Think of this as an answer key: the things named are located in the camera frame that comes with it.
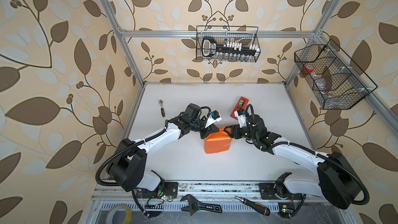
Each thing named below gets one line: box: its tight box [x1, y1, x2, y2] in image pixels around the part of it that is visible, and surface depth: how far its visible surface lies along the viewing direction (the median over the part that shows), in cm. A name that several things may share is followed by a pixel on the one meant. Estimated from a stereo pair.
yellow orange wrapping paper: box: [204, 126, 233, 154], surface depth 81 cm
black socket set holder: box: [201, 36, 261, 61], surface depth 86 cm
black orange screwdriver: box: [235, 196, 271, 216], surface depth 70 cm
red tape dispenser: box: [230, 96, 250, 121], surface depth 104 cm
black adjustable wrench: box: [179, 193, 223, 217], surface depth 72 cm
